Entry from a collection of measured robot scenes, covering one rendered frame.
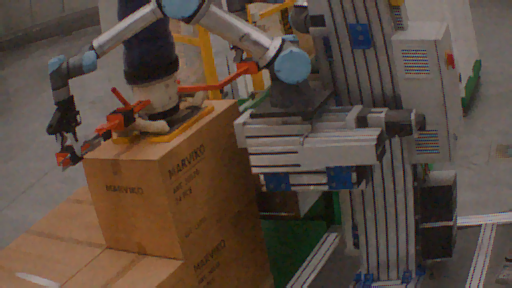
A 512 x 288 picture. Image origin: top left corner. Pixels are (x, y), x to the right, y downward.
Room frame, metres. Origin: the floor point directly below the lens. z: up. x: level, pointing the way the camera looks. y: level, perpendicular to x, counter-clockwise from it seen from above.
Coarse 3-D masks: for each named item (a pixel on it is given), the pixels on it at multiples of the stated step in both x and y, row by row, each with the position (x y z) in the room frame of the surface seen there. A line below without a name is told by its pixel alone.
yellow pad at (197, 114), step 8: (192, 112) 2.91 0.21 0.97; (200, 112) 2.91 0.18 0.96; (208, 112) 2.94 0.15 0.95; (168, 120) 2.80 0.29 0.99; (176, 120) 2.86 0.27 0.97; (184, 120) 2.84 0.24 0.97; (192, 120) 2.84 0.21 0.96; (176, 128) 2.77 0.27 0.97; (184, 128) 2.79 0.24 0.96; (152, 136) 2.75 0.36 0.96; (160, 136) 2.73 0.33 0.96; (168, 136) 2.71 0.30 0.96; (176, 136) 2.73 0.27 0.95
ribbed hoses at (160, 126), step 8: (184, 96) 3.03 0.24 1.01; (192, 96) 3.02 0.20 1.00; (200, 96) 2.97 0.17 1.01; (192, 104) 2.96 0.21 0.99; (200, 104) 2.96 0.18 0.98; (144, 120) 2.73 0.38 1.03; (160, 120) 2.73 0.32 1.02; (128, 128) 2.75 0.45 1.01; (136, 128) 2.73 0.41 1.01; (144, 128) 2.71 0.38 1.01; (152, 128) 2.70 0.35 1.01; (160, 128) 2.71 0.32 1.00; (168, 128) 2.75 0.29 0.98
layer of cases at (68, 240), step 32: (64, 224) 3.05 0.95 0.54; (96, 224) 3.01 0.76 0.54; (224, 224) 2.83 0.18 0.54; (256, 224) 3.03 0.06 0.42; (0, 256) 2.75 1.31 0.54; (32, 256) 2.72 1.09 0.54; (64, 256) 2.69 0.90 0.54; (96, 256) 2.66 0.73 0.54; (128, 256) 2.63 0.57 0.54; (192, 256) 2.59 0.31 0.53; (224, 256) 2.78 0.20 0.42; (256, 256) 2.98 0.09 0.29
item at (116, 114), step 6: (120, 108) 2.73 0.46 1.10; (126, 108) 2.71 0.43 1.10; (132, 108) 2.69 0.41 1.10; (108, 114) 2.69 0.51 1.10; (114, 114) 2.69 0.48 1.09; (120, 114) 2.66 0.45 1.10; (126, 114) 2.65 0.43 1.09; (132, 114) 2.69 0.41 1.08; (108, 120) 2.67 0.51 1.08; (114, 120) 2.65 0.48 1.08; (120, 120) 2.64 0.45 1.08; (126, 120) 2.66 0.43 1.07; (132, 120) 2.68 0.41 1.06; (120, 126) 2.64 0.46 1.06; (126, 126) 2.64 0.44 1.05
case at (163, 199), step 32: (192, 128) 2.80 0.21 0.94; (224, 128) 2.94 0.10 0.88; (96, 160) 2.69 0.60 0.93; (128, 160) 2.60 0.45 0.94; (160, 160) 2.56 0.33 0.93; (192, 160) 2.72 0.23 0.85; (224, 160) 2.90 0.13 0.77; (96, 192) 2.72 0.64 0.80; (128, 192) 2.63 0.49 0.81; (160, 192) 2.55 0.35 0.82; (192, 192) 2.68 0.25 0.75; (224, 192) 2.86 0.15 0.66; (128, 224) 2.65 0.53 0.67; (160, 224) 2.57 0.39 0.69; (192, 224) 2.64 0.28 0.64; (160, 256) 2.60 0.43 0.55
